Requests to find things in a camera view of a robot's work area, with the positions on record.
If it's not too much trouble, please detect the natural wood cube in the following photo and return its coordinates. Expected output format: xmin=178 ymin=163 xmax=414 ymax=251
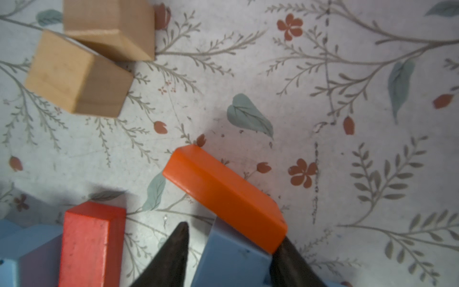
xmin=25 ymin=30 xmax=133 ymax=118
xmin=63 ymin=0 xmax=155 ymax=62

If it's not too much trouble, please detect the natural wood cube lower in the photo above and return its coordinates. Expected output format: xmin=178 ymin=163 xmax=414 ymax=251
xmin=25 ymin=30 xmax=133 ymax=118

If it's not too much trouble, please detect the natural wood cube upper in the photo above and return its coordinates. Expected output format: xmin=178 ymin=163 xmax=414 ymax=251
xmin=63 ymin=0 xmax=155 ymax=62

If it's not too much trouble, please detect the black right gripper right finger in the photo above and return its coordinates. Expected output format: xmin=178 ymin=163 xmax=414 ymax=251
xmin=270 ymin=237 xmax=326 ymax=287

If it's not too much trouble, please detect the long red block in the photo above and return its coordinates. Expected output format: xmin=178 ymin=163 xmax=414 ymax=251
xmin=59 ymin=202 xmax=126 ymax=287

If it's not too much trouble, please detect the orange flat block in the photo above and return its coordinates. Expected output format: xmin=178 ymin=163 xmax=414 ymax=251
xmin=163 ymin=145 xmax=288 ymax=254

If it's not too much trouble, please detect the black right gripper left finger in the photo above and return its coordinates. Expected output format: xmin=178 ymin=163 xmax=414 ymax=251
xmin=132 ymin=221 xmax=190 ymax=287

